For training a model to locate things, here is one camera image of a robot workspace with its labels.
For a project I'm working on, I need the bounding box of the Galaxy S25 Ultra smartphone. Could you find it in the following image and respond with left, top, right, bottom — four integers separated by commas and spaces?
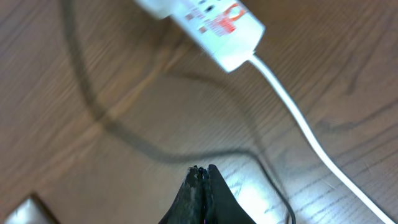
3, 193, 60, 224

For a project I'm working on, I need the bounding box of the black USB charging cable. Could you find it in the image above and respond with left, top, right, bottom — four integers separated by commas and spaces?
58, 0, 297, 224

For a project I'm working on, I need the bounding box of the white power strip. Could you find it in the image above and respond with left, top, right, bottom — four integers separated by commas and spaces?
136, 0, 266, 73

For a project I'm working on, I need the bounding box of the white power strip cord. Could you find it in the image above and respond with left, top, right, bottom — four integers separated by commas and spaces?
248, 54, 397, 224

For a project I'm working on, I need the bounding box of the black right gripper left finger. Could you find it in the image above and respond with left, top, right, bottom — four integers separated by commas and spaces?
159, 166, 204, 224

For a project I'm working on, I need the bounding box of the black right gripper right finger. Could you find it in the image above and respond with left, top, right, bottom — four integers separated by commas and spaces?
205, 164, 256, 224

